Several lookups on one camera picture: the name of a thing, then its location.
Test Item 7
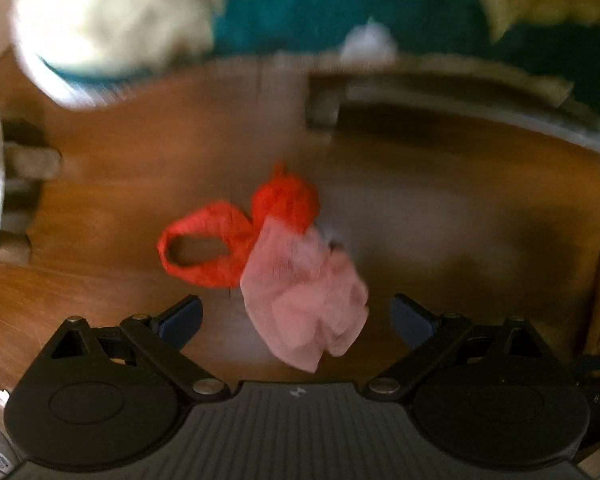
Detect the grey metal bed frame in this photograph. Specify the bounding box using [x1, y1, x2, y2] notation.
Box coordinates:
[304, 71, 600, 173]

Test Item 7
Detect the pink and orange sock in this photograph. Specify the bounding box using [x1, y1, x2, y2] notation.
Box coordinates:
[156, 162, 370, 374]

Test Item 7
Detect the teal and white blanket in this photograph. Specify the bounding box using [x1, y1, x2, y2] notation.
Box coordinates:
[10, 0, 600, 126]

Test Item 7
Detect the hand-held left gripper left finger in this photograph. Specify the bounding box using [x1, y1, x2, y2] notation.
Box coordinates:
[50, 294, 231, 402]

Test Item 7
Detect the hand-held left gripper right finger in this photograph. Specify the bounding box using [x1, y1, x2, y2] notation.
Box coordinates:
[362, 294, 552, 403]

